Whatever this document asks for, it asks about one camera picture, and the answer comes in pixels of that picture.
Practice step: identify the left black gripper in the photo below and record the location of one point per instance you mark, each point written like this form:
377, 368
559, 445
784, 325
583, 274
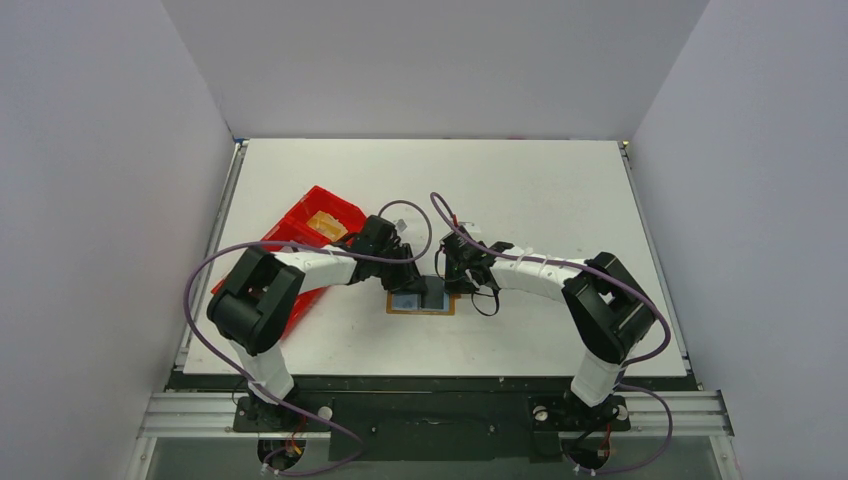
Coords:
408, 279

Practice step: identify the black card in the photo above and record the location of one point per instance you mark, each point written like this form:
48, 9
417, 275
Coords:
434, 298

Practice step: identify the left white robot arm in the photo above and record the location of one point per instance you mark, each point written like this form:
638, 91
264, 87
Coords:
268, 377

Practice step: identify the gold card in tray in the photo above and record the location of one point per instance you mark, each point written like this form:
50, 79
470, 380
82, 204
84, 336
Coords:
328, 226

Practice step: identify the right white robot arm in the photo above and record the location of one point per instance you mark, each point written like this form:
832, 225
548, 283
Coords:
605, 302

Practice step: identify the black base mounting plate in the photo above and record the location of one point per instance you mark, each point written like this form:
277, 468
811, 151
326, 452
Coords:
434, 418

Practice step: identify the red plastic compartment tray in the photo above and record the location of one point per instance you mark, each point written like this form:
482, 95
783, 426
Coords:
291, 245

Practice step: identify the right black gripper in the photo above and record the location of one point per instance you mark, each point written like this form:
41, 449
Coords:
460, 273

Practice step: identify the yellow leather card holder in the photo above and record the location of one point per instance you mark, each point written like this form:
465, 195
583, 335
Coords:
408, 303

